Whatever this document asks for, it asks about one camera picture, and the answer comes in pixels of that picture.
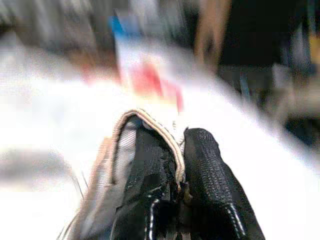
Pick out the white shirt with blue print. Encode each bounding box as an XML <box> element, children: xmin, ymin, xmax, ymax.
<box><xmin>57</xmin><ymin>108</ymin><xmax>187</xmax><ymax>240</ymax></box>

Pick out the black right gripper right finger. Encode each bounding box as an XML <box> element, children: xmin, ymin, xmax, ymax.
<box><xmin>179</xmin><ymin>127</ymin><xmax>266</xmax><ymax>240</ymax></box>

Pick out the white garment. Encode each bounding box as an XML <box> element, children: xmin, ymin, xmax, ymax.
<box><xmin>0</xmin><ymin>44</ymin><xmax>320</xmax><ymax>240</ymax></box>

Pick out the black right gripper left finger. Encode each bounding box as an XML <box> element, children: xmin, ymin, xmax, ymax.
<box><xmin>109</xmin><ymin>128</ymin><xmax>181</xmax><ymax>240</ymax></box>

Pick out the red wire hanger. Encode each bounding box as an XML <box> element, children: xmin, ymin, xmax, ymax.
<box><xmin>128</xmin><ymin>61</ymin><xmax>185</xmax><ymax>112</ymax></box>

